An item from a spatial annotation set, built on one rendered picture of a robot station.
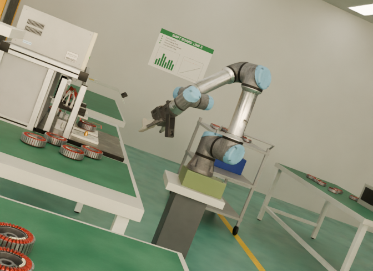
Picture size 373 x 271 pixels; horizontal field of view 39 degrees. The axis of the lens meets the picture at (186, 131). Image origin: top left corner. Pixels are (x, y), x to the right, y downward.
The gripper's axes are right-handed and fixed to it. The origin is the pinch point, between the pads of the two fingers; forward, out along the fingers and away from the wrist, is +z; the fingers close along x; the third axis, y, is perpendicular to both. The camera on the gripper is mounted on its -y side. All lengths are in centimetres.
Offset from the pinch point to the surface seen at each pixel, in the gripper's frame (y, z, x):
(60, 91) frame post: 34.0, 19.5, 29.7
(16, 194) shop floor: 46, 172, -31
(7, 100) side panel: 37, 36, 49
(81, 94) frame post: 30.2, 14.3, 21.6
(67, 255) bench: -68, -52, 106
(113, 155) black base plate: 0.5, 23.8, 5.0
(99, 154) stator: -3.5, 15.7, 22.1
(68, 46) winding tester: 57, 11, 23
